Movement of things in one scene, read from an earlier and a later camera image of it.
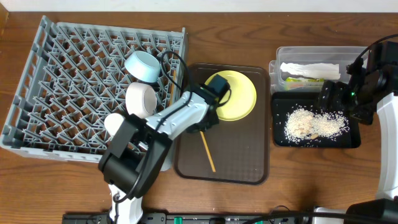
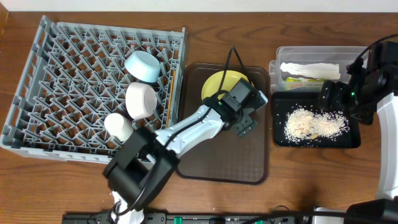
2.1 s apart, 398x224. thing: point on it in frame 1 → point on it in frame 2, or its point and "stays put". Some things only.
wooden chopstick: (208, 152) → (170, 100)
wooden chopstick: (173, 88) stays put
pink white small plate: (141, 99) stays put
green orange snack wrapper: (291, 79) stays put
